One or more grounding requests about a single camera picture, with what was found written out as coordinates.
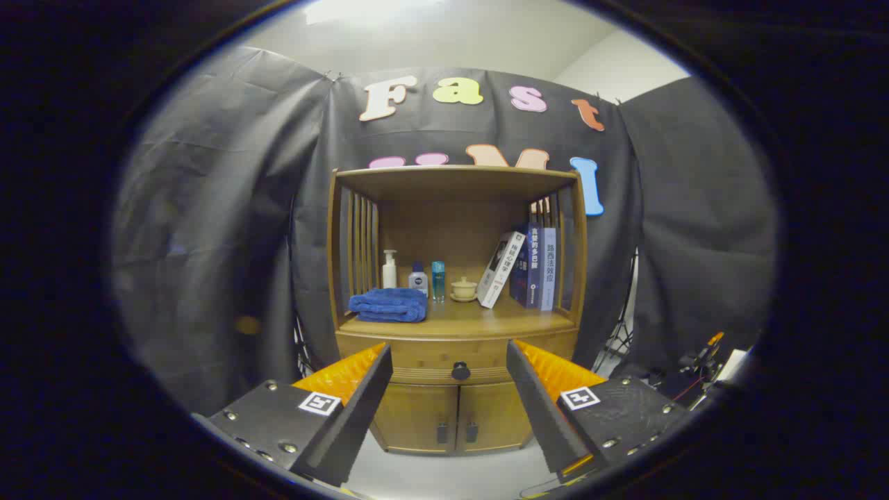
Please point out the white pump bottle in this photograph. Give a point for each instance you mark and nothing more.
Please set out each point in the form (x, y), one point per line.
(389, 274)

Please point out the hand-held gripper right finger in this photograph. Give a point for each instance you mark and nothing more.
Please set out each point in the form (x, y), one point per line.
(538, 417)

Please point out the black tripod stand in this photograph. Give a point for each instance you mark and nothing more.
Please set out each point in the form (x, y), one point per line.
(615, 351)

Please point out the black clamp orange tip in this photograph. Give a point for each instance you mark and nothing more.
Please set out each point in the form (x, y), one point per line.
(698, 361)

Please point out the beige lidded teacup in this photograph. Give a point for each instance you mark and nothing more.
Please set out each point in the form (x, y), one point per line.
(463, 288)

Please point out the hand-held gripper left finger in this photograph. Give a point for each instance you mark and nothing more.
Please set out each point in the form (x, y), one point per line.
(354, 423)

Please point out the blue folded towel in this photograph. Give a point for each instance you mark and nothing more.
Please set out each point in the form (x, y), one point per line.
(389, 305)

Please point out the wooden cabinet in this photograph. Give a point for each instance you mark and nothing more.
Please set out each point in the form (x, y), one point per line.
(451, 236)

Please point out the black round drawer knob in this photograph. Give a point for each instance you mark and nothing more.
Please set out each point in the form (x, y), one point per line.
(460, 371)

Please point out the clear blue bottle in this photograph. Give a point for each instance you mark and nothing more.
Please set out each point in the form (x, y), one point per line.
(438, 281)

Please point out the white bottle blue cap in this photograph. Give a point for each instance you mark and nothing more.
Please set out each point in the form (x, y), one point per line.
(417, 281)

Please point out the wooden cabinet door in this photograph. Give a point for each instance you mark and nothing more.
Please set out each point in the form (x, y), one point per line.
(417, 417)
(496, 417)

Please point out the white box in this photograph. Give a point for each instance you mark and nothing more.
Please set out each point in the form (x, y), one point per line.
(730, 364)

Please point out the wooden countertop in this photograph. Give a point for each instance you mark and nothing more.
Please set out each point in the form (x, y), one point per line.
(479, 319)

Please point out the wooden drawer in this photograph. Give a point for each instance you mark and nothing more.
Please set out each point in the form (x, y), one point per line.
(430, 354)

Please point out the white book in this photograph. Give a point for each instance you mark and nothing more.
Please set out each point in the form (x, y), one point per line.
(500, 271)

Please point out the dark blue book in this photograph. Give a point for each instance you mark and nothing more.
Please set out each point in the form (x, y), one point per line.
(526, 278)

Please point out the grey-blue book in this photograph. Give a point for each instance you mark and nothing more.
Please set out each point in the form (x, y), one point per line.
(548, 271)

